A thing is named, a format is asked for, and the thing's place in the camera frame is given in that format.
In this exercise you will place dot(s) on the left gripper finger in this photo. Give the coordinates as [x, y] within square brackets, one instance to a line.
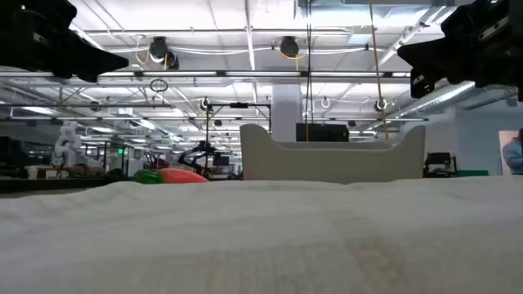
[90, 51]
[90, 65]

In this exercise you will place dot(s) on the black metal table frame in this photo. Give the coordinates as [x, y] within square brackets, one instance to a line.
[41, 184]

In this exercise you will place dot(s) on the cluttered background workbench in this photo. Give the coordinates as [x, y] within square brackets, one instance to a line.
[65, 171]

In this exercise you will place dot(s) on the white humanoid robot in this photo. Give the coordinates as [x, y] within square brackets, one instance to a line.
[67, 147]

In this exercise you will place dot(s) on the green board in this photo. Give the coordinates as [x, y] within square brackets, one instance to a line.
[472, 173]

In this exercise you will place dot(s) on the black metal gantry frame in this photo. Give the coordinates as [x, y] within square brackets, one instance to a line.
[207, 130]

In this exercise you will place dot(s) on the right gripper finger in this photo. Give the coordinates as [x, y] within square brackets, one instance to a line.
[441, 67]
[437, 45]

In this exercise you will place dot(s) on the black background robot arm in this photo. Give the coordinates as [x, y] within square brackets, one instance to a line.
[196, 153]

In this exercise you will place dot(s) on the person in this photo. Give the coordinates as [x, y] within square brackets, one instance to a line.
[514, 155]

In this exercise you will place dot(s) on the white plastic storage bin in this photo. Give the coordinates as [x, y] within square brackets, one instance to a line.
[327, 163]

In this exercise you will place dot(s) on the black equipment cart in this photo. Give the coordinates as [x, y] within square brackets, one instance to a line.
[439, 159]

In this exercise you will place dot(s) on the white checked cloth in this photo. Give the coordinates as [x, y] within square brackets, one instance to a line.
[261, 237]

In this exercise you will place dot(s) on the orange toy carrot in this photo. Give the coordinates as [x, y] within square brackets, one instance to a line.
[184, 176]

